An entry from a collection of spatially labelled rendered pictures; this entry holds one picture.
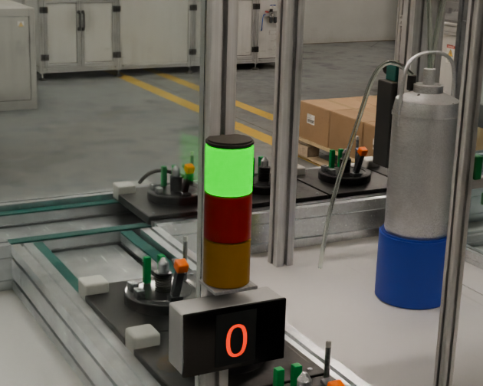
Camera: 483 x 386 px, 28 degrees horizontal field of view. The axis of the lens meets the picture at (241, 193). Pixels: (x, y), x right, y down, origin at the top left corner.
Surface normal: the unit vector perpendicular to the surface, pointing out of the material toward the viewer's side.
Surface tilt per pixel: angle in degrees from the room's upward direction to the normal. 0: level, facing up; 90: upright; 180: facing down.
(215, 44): 90
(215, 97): 90
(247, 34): 90
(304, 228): 90
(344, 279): 0
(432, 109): 79
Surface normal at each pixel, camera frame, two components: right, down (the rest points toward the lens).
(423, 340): 0.03, -0.96
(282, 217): 0.46, 0.25
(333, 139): -0.89, 0.11
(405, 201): -0.61, 0.20
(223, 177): -0.22, 0.26
